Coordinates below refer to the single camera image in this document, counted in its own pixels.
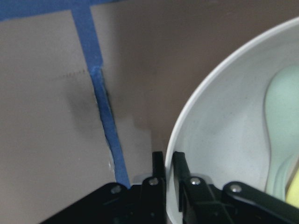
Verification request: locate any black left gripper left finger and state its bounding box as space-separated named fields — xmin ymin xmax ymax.
xmin=152 ymin=151 xmax=166 ymax=184

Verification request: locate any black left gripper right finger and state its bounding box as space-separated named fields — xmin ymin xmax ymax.
xmin=172 ymin=151 xmax=190 ymax=212

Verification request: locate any white round plate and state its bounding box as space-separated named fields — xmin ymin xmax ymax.
xmin=165 ymin=18 xmax=299 ymax=224

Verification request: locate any yellow plastic fork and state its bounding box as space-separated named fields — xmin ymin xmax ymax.
xmin=285 ymin=160 xmax=299 ymax=208

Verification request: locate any pale green plastic spoon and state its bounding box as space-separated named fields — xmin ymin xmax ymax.
xmin=264 ymin=65 xmax=299 ymax=201

